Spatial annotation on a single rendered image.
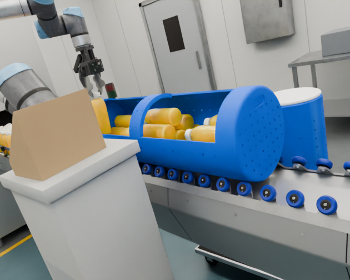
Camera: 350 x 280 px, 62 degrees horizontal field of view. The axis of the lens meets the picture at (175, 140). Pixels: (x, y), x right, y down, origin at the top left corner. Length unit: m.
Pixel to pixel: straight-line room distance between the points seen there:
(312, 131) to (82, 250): 1.08
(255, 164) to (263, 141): 0.07
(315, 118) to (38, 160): 1.14
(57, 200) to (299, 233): 0.62
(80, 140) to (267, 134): 0.55
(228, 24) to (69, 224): 4.26
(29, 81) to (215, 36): 4.15
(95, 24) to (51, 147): 6.09
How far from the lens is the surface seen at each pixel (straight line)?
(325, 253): 0.83
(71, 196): 0.83
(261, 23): 4.31
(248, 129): 0.83
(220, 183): 0.92
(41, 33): 1.32
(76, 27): 1.32
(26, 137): 0.82
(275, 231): 0.87
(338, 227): 0.80
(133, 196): 0.95
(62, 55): 6.28
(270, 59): 4.56
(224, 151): 0.81
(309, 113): 1.44
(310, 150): 1.49
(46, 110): 0.84
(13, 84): 0.99
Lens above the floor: 1.40
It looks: 18 degrees down
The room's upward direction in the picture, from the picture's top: 15 degrees counter-clockwise
